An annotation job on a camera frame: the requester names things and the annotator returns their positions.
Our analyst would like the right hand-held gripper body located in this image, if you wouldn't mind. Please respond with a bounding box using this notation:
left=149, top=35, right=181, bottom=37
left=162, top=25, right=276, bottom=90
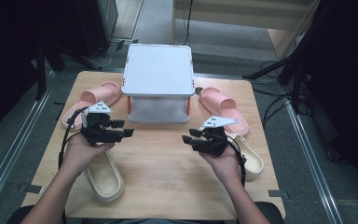
left=195, top=115, right=240, bottom=158

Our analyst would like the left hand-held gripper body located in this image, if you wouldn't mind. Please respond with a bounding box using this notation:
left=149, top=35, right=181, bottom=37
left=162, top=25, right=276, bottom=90
left=80, top=100, right=119, bottom=147

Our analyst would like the pink slipper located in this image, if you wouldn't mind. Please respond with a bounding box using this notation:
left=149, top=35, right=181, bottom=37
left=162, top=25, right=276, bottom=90
left=62, top=81, right=123, bottom=130
left=199, top=87, right=250, bottom=137

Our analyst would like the cream slipper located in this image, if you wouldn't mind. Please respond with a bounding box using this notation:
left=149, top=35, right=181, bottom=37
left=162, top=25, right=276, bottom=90
left=227, top=132, right=265, bottom=181
left=83, top=150, right=125, bottom=203

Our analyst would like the person's right hand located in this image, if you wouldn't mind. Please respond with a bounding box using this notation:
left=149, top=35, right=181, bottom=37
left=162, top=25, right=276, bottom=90
left=199, top=146, right=242, bottom=188

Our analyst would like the person's left hand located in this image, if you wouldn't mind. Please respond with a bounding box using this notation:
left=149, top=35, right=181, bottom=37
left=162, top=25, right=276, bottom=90
left=61, top=133, right=116, bottom=178

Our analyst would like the black plug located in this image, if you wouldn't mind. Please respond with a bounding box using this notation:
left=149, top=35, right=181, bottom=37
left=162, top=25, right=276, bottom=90
left=115, top=38, right=140, bottom=51

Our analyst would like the black metal stand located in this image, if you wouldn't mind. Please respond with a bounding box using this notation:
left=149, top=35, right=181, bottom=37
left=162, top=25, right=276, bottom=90
left=35, top=40, right=103, bottom=101
left=241, top=46, right=311, bottom=115

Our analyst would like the grey tape piece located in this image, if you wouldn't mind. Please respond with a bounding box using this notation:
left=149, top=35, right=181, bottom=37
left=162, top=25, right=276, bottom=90
left=268, top=189, right=291, bottom=200
left=18, top=183, right=45, bottom=194

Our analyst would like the black cabinet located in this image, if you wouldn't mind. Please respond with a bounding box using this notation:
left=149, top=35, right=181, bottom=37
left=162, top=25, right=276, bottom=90
left=74, top=0, right=119, bottom=59

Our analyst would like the light wooden furniture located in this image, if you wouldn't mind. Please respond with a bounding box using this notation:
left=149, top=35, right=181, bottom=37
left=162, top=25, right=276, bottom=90
left=172, top=0, right=321, bottom=60

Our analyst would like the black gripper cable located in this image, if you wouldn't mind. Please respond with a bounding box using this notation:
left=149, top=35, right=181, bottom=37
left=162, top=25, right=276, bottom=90
left=58, top=106, right=89, bottom=169
left=227, top=136, right=247, bottom=188

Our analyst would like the black floor cable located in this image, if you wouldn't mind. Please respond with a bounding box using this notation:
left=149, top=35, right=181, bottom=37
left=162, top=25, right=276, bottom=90
left=255, top=90, right=293, bottom=127

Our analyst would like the white floor cable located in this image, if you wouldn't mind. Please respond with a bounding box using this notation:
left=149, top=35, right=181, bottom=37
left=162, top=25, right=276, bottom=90
left=88, top=45, right=115, bottom=70

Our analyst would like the metal floor rail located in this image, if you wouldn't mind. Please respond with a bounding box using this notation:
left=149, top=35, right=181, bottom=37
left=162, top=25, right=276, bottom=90
left=0, top=71, right=56, bottom=216
left=283, top=102, right=345, bottom=224

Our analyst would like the black hanging cable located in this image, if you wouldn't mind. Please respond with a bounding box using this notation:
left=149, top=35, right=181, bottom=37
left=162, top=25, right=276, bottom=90
left=182, top=0, right=194, bottom=47

